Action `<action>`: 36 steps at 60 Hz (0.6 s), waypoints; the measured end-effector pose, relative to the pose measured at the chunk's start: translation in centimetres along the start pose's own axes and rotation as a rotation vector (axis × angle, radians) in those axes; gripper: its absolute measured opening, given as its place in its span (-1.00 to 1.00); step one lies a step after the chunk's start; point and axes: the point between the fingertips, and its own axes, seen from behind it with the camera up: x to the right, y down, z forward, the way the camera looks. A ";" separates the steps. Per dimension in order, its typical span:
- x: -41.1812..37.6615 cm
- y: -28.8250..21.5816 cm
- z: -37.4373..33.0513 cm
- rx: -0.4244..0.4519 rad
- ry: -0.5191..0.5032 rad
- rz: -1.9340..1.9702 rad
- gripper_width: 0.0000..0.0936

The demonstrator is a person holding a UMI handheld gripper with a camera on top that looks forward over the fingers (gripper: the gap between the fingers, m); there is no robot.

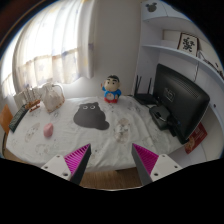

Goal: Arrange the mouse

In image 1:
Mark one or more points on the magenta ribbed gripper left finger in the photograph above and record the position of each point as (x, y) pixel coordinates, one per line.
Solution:
(70, 167)

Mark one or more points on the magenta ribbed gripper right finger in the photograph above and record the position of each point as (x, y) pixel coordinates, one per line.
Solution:
(152, 167)

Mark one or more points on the pink computer mouse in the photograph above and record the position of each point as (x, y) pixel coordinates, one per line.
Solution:
(48, 130)

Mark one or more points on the black cat-shaped mouse pad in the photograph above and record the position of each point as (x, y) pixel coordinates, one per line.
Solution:
(90, 115)

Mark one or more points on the white patterned tablecloth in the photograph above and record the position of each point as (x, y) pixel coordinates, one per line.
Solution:
(129, 123)

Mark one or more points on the black monitor stand base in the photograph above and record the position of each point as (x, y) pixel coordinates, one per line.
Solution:
(161, 117)

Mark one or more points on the red booklet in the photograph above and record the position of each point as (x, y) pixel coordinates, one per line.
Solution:
(196, 138)

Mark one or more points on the black wifi router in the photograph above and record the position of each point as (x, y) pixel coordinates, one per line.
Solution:
(143, 98)

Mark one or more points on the black keyboard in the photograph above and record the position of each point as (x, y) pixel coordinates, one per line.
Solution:
(17, 118)

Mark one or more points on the black computer monitor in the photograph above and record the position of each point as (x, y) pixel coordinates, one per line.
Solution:
(186, 101)

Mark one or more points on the wooden model ship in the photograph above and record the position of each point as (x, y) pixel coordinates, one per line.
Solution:
(32, 102)

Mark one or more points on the orange wooden chair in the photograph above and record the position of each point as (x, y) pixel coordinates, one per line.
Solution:
(5, 119)

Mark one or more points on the cartoon boy figurine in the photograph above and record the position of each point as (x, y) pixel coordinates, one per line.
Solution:
(111, 88)

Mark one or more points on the white sheer curtain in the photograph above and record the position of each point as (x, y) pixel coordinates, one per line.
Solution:
(56, 45)

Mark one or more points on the framed black pattern picture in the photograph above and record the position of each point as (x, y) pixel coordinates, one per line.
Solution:
(188, 43)

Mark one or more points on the white drawstring pouch bag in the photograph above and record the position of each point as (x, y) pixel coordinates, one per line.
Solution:
(52, 96)

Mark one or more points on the white wall shelf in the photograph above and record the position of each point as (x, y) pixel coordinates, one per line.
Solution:
(162, 25)

